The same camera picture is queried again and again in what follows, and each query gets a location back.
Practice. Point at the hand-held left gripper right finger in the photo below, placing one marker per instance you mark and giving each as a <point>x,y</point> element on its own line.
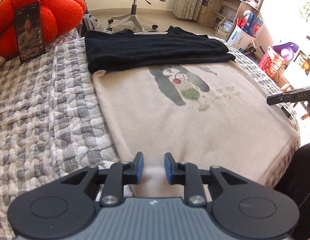
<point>168,167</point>

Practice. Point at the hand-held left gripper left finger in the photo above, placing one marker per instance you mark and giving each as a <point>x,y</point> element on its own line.
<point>140,166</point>

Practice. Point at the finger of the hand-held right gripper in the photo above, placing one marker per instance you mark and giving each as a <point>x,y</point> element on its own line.
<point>276,99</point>

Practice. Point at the beige sweatshirt with black sleeves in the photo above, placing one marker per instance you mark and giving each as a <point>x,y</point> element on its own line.
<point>195,130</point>

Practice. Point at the light wooden shelf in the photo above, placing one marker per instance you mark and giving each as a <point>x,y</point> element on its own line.
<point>301,65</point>

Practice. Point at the red gift bag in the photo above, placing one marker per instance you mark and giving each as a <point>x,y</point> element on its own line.
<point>271,63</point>

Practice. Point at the purple plastic item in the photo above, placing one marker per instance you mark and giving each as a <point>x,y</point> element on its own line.
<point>286,50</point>

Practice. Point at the small black tripod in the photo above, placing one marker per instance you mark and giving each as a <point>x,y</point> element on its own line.
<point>251,50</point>

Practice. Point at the white shopping bag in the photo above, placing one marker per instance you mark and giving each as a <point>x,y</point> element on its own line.
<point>240,38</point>

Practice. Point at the red and blue packet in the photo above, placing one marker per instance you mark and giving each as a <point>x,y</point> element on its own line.
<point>249,22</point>

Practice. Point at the green plant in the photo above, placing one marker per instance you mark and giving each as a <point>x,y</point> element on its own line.
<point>308,12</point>

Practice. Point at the person's leg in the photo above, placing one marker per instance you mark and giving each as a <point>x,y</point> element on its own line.
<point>297,192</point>

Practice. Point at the wooden desk with shelves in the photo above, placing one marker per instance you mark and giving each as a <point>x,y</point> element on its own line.
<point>217,12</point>

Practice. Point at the grey checked quilt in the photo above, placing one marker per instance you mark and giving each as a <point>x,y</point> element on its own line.
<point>45,117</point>

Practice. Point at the beige star curtain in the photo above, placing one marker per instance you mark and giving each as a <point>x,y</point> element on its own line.
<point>191,0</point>

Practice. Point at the grey patterned backpack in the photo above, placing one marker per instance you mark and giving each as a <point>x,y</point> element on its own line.
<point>95,25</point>

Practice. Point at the white office chair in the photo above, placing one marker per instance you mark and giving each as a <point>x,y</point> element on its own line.
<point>135,5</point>

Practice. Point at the black smartphone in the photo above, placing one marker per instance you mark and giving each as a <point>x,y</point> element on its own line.
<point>30,32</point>

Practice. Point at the red pumpkin cushion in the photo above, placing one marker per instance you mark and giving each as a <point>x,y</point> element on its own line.
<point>57,12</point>

